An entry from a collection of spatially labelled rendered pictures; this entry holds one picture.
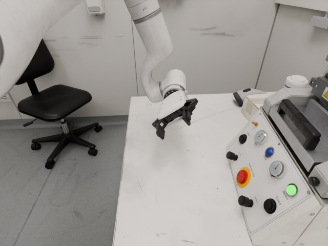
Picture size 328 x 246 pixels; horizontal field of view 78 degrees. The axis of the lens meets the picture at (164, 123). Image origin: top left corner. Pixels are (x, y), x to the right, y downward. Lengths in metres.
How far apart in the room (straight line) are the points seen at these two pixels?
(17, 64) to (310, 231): 0.57
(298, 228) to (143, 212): 0.36
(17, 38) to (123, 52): 1.70
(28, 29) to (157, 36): 0.45
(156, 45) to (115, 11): 1.21
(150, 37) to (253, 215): 0.56
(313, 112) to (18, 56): 0.59
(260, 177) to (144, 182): 0.33
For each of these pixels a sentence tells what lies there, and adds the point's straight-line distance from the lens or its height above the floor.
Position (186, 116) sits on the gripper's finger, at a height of 0.95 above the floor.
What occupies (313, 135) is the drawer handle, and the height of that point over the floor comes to 1.01.
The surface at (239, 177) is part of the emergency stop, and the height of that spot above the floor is 0.79.
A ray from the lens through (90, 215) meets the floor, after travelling 1.54.
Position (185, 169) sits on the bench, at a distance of 0.69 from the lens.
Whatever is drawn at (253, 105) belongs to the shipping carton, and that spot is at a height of 0.83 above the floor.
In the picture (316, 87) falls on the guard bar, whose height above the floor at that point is 1.03.
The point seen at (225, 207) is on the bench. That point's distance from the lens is 0.62.
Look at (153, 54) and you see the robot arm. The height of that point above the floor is 1.06.
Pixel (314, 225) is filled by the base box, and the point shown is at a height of 0.85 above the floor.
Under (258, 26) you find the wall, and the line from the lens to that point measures 2.09.
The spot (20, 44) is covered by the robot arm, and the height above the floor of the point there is 1.21.
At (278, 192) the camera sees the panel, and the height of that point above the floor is 0.87.
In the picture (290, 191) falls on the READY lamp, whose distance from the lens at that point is 0.52.
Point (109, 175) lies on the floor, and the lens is 1.70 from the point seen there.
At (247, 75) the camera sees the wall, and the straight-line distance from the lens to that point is 2.20.
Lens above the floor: 1.26
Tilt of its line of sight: 35 degrees down
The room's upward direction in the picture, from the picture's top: straight up
